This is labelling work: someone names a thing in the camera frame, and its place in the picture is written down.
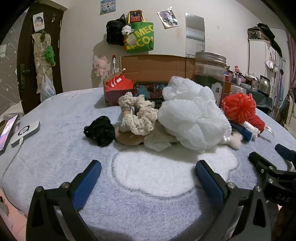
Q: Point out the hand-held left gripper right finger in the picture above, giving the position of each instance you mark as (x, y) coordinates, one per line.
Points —
(208, 183)

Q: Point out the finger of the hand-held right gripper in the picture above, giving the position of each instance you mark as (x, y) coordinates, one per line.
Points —
(262, 163)
(286, 153)

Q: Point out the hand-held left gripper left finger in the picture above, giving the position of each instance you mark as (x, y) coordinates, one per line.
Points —
(87, 183)

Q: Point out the off-white cotton ball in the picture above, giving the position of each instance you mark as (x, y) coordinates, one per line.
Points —
(235, 141)

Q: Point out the red knitted scrunchie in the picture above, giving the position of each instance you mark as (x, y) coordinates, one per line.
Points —
(258, 122)

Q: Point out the black scrunchie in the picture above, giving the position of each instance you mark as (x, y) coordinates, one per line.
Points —
(100, 132)

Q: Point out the red mesh bath pouf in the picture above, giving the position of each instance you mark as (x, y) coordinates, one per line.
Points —
(239, 107)

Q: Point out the white mesh bath pouf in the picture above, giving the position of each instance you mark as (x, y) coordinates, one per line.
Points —
(192, 111)

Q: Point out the cream crochet scrunchie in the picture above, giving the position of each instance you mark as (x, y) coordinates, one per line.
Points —
(138, 115)

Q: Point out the cardboard box with red inside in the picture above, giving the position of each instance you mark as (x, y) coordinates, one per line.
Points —
(157, 67)

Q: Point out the blue and white plastic tool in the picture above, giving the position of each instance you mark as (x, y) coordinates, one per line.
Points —
(242, 132)

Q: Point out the table with dark green cloth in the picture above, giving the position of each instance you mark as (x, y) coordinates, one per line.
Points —
(262, 100)

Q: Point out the beige round powder puff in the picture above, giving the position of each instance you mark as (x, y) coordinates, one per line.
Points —
(127, 139)

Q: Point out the steel kettle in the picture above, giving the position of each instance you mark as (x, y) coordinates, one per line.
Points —
(264, 85)

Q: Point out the white power bank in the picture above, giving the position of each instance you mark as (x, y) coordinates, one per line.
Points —
(25, 133)

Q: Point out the pink curtain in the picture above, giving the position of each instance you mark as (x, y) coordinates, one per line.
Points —
(291, 69)

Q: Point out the row of cosmetic bottles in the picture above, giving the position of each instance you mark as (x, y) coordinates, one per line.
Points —
(240, 77)

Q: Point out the smartphone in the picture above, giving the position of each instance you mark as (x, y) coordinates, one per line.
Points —
(8, 133)

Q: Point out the white cabinet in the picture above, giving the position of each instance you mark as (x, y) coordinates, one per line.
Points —
(259, 58)

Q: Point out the large glass jar metal lid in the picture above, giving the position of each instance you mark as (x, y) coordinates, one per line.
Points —
(209, 76)

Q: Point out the clear plastic bag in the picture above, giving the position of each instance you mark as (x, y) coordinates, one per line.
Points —
(48, 89)

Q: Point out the floral printed case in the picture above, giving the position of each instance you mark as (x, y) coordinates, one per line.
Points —
(148, 91)

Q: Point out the pink plush toy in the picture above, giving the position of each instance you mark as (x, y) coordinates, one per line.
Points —
(100, 66)

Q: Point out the dark storage bag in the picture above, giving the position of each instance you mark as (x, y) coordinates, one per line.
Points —
(260, 32)

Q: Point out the green plush toy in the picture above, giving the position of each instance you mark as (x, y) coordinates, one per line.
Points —
(50, 55)

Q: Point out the clear hanging organizer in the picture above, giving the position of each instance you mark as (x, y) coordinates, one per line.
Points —
(40, 53)

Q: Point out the dark wooden door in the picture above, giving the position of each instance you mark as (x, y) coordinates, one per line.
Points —
(25, 46)

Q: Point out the black backpack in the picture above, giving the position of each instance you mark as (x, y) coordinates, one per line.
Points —
(114, 31)

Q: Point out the green tote bag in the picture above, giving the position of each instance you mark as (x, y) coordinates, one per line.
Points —
(141, 37)

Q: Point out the white plush bear charm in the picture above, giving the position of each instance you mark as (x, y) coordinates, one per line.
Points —
(126, 29)

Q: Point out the photo on door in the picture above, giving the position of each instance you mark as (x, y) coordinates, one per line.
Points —
(38, 22)

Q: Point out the red framed picture card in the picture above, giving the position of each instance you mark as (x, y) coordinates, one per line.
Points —
(135, 16)

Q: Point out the wall mirror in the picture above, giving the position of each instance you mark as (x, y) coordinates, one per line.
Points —
(195, 34)

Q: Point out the wall photo prints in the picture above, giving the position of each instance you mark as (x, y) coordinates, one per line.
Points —
(168, 19)

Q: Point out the blue wall poster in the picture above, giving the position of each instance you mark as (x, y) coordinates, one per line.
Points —
(107, 6)

